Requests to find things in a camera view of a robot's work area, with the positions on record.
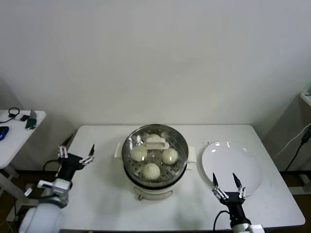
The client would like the large white plate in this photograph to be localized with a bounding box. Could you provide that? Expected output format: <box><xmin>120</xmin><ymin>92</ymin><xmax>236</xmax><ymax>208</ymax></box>
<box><xmin>201</xmin><ymin>141</ymin><xmax>263</xmax><ymax>197</ymax></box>

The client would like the white steamed baozi bun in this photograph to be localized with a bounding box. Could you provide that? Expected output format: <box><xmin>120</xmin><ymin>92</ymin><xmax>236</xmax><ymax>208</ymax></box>
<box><xmin>162</xmin><ymin>148</ymin><xmax>178</xmax><ymax>165</ymax></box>
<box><xmin>142</xmin><ymin>163</ymin><xmax>161</xmax><ymax>181</ymax></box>
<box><xmin>131</xmin><ymin>147</ymin><xmax>148</xmax><ymax>162</ymax></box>
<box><xmin>146</xmin><ymin>133</ymin><xmax>162</xmax><ymax>143</ymax></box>

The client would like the white electric cooker pot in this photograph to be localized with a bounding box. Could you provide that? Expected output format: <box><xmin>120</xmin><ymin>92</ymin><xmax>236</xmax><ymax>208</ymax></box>
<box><xmin>114</xmin><ymin>142</ymin><xmax>197</xmax><ymax>201</ymax></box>

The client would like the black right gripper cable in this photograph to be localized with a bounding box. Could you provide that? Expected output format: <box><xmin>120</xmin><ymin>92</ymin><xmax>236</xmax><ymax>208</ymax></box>
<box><xmin>213</xmin><ymin>210</ymin><xmax>231</xmax><ymax>232</ymax></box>

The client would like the black cable with adapter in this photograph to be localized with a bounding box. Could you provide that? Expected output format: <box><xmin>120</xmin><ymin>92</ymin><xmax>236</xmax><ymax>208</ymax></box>
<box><xmin>284</xmin><ymin>126</ymin><xmax>311</xmax><ymax>172</ymax></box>

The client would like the white side table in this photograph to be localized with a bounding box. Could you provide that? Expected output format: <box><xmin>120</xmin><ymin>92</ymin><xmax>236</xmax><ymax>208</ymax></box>
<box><xmin>0</xmin><ymin>109</ymin><xmax>47</xmax><ymax>214</ymax></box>

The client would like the round glass pot lid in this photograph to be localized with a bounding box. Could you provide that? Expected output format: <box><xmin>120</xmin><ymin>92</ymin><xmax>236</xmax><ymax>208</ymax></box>
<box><xmin>122</xmin><ymin>124</ymin><xmax>189</xmax><ymax>182</ymax></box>

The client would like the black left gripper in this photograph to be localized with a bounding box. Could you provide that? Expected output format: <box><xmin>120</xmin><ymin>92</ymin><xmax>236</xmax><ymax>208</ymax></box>
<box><xmin>57</xmin><ymin>133</ymin><xmax>96</xmax><ymax>182</ymax></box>

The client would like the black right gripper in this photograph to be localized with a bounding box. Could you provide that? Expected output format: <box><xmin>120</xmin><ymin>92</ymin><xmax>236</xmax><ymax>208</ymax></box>
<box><xmin>212</xmin><ymin>172</ymin><xmax>251</xmax><ymax>226</ymax></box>

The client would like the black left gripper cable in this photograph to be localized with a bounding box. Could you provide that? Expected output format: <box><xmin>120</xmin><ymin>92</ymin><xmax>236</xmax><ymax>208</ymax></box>
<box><xmin>43</xmin><ymin>159</ymin><xmax>61</xmax><ymax>178</ymax></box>

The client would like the black looped cable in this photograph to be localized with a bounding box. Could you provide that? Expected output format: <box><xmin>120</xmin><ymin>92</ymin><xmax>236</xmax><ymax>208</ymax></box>
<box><xmin>0</xmin><ymin>107</ymin><xmax>20</xmax><ymax>123</ymax></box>

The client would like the stainless steel steamer basket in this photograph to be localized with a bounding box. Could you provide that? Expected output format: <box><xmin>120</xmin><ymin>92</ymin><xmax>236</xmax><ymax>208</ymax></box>
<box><xmin>121</xmin><ymin>124</ymin><xmax>190</xmax><ymax>185</ymax></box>

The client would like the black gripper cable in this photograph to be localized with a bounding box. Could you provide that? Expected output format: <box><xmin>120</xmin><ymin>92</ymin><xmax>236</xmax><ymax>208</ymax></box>
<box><xmin>213</xmin><ymin>210</ymin><xmax>231</xmax><ymax>232</ymax></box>
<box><xmin>43</xmin><ymin>159</ymin><xmax>61</xmax><ymax>178</ymax></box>

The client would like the green flat object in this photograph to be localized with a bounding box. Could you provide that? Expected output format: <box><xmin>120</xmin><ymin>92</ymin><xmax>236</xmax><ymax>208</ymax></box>
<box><xmin>25</xmin><ymin>116</ymin><xmax>38</xmax><ymax>130</ymax></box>

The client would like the white wall cable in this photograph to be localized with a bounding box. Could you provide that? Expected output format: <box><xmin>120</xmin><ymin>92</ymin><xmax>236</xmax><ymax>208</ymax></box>
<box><xmin>272</xmin><ymin>122</ymin><xmax>311</xmax><ymax>160</ymax></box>

